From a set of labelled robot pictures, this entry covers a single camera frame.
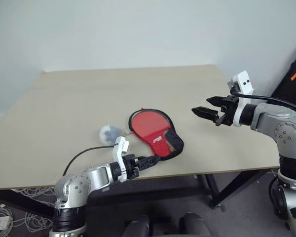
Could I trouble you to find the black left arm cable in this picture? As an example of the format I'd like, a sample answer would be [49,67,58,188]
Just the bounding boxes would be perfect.
[62,145,117,177]

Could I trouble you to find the white table tennis ball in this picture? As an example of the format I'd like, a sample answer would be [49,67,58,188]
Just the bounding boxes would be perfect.
[99,125,119,146]

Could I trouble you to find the black red-trimmed paddle case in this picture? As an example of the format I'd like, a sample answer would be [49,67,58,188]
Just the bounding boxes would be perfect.
[127,107,185,162]

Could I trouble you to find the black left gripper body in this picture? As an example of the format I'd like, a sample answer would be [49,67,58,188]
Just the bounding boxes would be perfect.
[122,154,141,180]

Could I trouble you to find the white power strip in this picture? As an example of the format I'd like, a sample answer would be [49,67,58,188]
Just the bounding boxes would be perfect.
[0,215,12,232]

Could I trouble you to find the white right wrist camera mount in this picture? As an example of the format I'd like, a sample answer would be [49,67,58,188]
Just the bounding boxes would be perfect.
[227,70,255,128]

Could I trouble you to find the clear mesh ball pouch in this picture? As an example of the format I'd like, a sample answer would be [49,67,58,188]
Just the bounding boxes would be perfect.
[98,124,133,147]

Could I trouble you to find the dark rounded hump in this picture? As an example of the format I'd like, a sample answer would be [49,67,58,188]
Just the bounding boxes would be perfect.
[178,211,213,237]
[124,214,151,237]

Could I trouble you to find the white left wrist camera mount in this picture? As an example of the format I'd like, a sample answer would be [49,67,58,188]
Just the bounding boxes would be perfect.
[112,137,130,183]

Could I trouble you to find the black bag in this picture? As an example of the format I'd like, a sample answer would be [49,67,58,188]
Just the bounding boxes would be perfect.
[270,37,296,111]

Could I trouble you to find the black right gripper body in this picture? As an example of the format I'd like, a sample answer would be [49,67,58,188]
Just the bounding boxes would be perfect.
[214,94,239,127]

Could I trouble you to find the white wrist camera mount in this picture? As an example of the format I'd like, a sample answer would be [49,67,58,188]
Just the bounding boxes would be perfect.
[227,70,255,128]
[112,137,130,183]

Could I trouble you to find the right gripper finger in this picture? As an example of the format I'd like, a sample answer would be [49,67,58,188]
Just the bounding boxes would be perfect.
[191,106,219,124]
[206,96,224,108]

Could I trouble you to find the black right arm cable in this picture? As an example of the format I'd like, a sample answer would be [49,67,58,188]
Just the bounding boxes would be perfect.
[232,91,296,111]

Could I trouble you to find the red table tennis paddle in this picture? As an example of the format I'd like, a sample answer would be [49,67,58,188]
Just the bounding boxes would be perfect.
[130,111,179,153]

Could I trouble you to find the white floor cable tangle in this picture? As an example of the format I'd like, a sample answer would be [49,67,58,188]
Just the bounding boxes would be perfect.
[0,185,57,235]

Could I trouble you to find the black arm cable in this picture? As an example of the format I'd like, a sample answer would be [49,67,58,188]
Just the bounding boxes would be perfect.
[232,91,296,111]
[62,145,117,177]

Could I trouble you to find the black metal table frame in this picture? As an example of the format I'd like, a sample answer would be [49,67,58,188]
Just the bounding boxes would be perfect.
[0,169,281,219]

